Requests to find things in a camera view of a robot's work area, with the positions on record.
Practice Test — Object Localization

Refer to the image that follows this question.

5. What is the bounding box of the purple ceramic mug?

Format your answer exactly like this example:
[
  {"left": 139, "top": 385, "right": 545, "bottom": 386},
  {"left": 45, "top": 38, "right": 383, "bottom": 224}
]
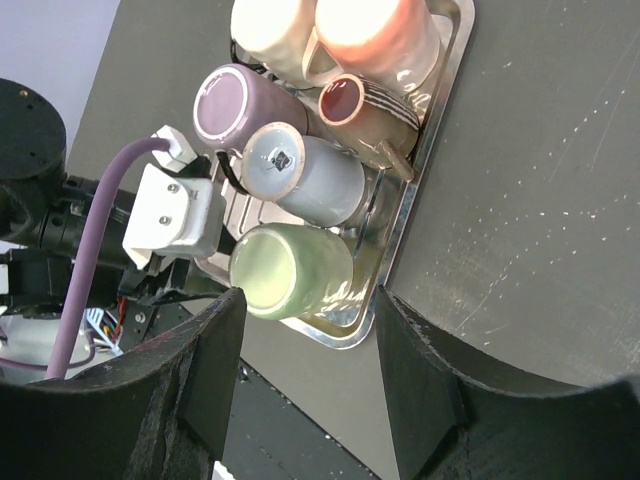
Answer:
[{"left": 192, "top": 64, "right": 309, "bottom": 151}]

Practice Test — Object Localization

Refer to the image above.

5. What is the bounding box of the brown striped small mug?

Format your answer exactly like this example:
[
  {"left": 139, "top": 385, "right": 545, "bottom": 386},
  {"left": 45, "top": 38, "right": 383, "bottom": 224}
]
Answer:
[{"left": 318, "top": 74, "right": 420, "bottom": 182}]

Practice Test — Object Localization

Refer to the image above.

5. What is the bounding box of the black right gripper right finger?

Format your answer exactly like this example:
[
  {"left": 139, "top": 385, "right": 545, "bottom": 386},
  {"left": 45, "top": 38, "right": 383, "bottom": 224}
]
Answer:
[{"left": 375, "top": 288, "right": 639, "bottom": 479}]

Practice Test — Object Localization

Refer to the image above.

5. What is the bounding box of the silver metal tray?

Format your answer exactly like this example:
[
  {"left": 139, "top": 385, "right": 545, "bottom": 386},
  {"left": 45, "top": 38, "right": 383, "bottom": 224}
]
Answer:
[{"left": 193, "top": 0, "right": 476, "bottom": 351}]

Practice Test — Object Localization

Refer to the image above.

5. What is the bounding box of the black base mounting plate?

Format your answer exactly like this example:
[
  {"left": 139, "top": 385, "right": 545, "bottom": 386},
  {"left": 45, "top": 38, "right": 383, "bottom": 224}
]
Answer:
[{"left": 119, "top": 294, "right": 381, "bottom": 480}]

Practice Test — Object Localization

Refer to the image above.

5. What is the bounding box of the light grey ceramic mug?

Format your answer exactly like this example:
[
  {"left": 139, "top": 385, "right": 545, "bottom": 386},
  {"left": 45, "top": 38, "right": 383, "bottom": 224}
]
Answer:
[{"left": 241, "top": 122, "right": 366, "bottom": 228}]

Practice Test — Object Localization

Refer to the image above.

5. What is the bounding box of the pink ceramic mug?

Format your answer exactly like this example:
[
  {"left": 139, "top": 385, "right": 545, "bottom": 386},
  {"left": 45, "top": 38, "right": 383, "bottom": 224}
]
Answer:
[{"left": 302, "top": 0, "right": 441, "bottom": 95}]

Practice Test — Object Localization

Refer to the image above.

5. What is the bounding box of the light green ceramic mug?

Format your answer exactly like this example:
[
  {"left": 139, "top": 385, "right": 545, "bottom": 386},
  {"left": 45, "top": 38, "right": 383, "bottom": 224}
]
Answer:
[{"left": 229, "top": 223, "right": 354, "bottom": 320}]

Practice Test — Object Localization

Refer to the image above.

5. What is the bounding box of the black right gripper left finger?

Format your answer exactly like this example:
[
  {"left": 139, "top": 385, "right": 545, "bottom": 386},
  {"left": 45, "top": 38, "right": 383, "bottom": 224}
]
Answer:
[{"left": 1, "top": 288, "right": 246, "bottom": 479}]

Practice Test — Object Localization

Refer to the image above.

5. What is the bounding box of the cream ceramic mug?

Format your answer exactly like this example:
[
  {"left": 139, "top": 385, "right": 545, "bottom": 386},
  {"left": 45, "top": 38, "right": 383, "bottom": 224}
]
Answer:
[{"left": 230, "top": 0, "right": 316, "bottom": 89}]

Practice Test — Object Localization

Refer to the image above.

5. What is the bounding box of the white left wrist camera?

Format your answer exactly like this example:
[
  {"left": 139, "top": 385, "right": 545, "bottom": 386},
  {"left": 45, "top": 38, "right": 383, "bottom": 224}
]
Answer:
[{"left": 122, "top": 125, "right": 226, "bottom": 270}]

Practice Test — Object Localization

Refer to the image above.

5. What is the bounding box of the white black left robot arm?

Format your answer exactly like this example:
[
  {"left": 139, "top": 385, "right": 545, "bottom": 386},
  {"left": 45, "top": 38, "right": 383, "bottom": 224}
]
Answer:
[{"left": 1, "top": 79, "right": 98, "bottom": 319}]

